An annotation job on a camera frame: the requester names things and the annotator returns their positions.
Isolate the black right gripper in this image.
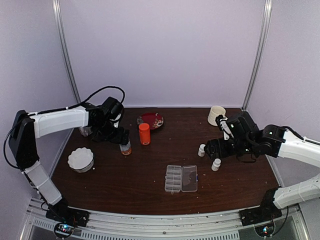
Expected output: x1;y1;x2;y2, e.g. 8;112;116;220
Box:
204;137;256;160

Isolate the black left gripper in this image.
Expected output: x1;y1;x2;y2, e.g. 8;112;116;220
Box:
94;119;130;146

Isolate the grey lid pill bottle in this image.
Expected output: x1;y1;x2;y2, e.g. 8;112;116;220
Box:
119;141;132;156

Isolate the orange pill bottle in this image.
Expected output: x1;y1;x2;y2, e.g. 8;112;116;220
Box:
138;123;151;145

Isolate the clear plastic pill organizer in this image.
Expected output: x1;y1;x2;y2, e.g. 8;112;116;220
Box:
164;165;198;194

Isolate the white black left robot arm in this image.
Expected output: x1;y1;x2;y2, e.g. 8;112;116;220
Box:
3;97;129;222

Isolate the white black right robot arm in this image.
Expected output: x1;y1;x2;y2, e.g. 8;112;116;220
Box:
204;111;320;221

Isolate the yellow interior patterned mug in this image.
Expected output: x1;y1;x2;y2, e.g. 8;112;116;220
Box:
79;126;93;137

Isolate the white pill bottle near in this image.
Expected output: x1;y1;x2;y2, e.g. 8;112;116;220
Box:
211;158;222;172

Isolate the white pill bottle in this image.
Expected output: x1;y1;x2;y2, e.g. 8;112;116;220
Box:
211;158;222;172
198;144;206;157

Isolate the cream ribbed mug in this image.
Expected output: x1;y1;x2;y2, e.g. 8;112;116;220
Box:
207;105;226;127

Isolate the white pill bottle far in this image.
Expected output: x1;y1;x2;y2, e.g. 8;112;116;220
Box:
198;144;206;157

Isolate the white scalloped bowl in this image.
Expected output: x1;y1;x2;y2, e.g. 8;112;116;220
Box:
67;147;94;173

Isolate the red floral plate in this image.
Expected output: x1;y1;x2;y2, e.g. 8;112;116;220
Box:
136;112;164;131

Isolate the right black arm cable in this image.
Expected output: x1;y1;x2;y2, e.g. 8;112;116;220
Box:
284;126;320;146

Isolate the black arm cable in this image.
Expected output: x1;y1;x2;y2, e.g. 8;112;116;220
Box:
3;85;126;168
284;126;320;146

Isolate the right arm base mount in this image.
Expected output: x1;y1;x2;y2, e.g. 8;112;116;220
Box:
239;203;282;239

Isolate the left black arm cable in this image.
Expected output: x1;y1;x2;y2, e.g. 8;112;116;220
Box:
3;85;126;168

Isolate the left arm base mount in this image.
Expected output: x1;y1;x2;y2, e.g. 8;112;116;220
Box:
44;197;90;240

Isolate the left aluminium frame post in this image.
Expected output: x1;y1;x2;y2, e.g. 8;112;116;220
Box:
52;0;81;104

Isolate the aluminium frame post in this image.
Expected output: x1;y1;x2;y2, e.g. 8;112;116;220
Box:
52;0;81;104
241;0;273;111

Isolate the right aluminium frame post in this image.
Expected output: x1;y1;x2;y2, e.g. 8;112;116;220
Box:
241;0;273;111

